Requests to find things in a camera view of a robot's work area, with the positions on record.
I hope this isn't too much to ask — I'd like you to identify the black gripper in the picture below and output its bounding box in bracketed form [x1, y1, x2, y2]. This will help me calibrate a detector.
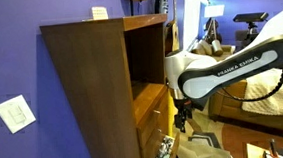
[174, 99, 192, 132]

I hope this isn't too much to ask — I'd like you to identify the topmost wooden drawer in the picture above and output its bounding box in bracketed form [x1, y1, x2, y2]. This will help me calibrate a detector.
[137, 92, 168, 148]

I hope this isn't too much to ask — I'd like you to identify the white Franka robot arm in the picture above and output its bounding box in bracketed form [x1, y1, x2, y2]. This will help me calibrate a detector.
[164, 10, 283, 131]

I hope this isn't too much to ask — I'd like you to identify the brown wooden shelf cabinet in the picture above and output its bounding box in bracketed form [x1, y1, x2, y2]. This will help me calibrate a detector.
[40, 14, 169, 158]

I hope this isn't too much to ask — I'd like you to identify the brown leather sofa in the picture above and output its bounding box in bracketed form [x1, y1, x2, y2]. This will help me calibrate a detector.
[207, 93, 283, 136]

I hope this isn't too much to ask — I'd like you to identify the grey cloth on floor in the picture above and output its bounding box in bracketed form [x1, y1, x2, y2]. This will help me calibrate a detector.
[177, 141, 232, 158]

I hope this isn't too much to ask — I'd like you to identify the brown acoustic guitar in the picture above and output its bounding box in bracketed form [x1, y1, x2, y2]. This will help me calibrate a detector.
[164, 0, 179, 54]

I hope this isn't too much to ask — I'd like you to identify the white lamp shade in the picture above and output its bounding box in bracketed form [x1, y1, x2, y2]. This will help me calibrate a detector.
[204, 4, 225, 18]

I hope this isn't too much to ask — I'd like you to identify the cream knitted blanket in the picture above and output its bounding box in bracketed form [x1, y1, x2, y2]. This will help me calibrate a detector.
[242, 69, 283, 116]

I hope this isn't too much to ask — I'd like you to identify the wooden side table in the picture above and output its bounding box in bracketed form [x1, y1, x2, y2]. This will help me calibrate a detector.
[246, 142, 283, 158]

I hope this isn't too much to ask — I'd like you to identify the small cream card on cabinet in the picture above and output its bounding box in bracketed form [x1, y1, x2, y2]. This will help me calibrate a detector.
[92, 6, 108, 20]

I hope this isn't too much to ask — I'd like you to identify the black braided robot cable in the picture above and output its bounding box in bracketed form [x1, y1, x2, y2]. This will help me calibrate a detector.
[214, 62, 283, 105]

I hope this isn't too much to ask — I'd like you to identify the black camera on tripod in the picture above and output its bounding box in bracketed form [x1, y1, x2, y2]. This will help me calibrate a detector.
[233, 12, 268, 41]

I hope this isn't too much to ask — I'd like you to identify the white wall light switch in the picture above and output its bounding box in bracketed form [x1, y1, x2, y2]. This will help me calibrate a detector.
[0, 94, 36, 134]

